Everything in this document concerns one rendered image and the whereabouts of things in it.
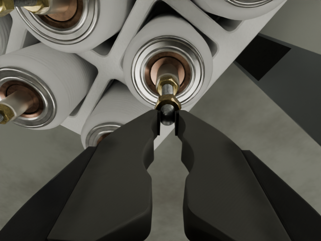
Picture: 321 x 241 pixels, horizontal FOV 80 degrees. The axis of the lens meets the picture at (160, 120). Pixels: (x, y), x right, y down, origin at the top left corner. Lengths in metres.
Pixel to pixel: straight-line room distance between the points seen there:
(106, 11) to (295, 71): 0.23
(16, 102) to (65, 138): 0.40
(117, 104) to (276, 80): 0.22
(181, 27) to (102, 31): 0.07
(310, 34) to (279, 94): 0.27
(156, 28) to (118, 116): 0.11
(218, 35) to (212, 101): 0.26
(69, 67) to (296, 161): 0.66
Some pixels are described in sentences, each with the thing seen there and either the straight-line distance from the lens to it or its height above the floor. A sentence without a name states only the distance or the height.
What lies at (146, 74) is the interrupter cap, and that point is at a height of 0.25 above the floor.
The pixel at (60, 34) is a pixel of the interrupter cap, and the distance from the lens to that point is 0.22.
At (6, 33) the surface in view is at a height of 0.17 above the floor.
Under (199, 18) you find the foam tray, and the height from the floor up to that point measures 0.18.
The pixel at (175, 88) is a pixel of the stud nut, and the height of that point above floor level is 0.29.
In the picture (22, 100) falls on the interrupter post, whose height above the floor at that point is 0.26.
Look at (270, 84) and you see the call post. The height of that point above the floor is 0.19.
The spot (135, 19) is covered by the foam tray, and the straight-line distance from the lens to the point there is 0.27.
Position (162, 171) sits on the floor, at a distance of 0.65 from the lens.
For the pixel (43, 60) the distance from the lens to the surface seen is 0.26.
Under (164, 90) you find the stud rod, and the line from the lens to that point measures 0.16.
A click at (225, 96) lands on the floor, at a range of 0.51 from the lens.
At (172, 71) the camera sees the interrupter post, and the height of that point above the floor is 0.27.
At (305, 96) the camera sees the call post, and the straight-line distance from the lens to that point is 0.26.
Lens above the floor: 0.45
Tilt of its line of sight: 58 degrees down
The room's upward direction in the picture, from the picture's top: 177 degrees counter-clockwise
